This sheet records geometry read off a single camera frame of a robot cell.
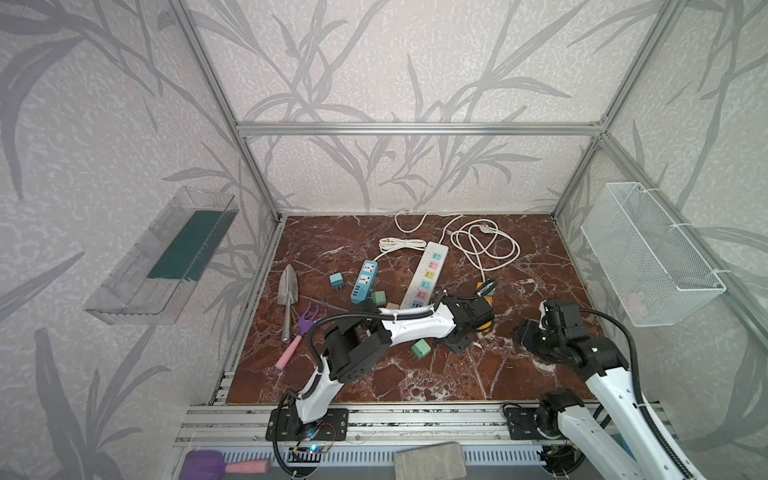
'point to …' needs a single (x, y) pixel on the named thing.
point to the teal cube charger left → (337, 281)
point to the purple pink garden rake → (304, 324)
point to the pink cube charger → (392, 306)
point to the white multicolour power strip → (425, 277)
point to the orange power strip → (489, 297)
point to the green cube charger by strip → (379, 298)
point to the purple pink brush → (210, 465)
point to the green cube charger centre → (421, 348)
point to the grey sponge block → (443, 461)
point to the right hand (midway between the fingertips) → (517, 325)
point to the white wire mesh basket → (651, 263)
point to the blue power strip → (365, 281)
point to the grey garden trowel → (287, 295)
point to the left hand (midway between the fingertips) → (456, 333)
